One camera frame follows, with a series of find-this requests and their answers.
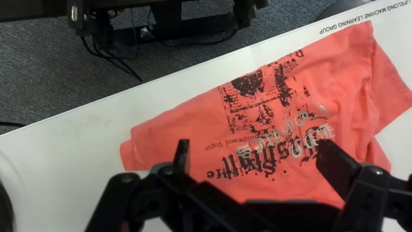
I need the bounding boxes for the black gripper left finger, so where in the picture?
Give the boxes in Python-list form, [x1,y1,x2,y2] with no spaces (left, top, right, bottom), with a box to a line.
[84,138,260,232]

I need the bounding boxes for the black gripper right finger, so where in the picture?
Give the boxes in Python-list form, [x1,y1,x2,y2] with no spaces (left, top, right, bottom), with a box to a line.
[314,138,412,232]

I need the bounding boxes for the peach printed shirt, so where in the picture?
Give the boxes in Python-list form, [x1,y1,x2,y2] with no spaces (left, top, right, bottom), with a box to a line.
[119,19,412,217]

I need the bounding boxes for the black device with usb port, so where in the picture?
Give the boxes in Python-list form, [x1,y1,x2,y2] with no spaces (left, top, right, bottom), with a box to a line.
[64,0,270,45]

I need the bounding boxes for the black floor cables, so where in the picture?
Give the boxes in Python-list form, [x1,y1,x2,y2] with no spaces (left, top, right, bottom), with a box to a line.
[79,32,147,84]

